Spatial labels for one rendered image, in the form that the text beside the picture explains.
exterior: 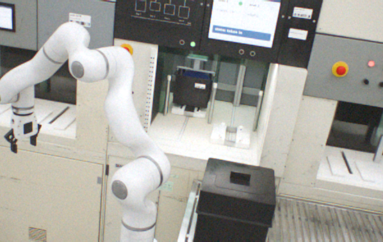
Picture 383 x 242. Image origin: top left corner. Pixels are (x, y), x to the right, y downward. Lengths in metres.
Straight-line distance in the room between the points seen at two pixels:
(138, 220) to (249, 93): 1.68
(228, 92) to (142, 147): 1.61
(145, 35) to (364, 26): 0.95
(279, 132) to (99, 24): 0.96
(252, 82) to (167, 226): 1.14
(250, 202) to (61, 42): 0.87
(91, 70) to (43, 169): 1.19
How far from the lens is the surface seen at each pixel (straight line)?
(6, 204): 2.69
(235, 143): 2.34
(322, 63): 2.01
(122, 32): 2.05
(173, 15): 1.98
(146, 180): 1.39
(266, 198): 1.68
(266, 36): 1.97
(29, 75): 1.65
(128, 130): 1.40
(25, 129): 1.82
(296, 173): 2.20
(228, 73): 2.94
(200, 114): 2.64
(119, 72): 1.44
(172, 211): 2.36
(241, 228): 1.72
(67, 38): 1.48
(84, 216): 2.52
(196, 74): 2.72
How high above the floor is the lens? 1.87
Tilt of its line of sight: 23 degrees down
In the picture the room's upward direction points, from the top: 8 degrees clockwise
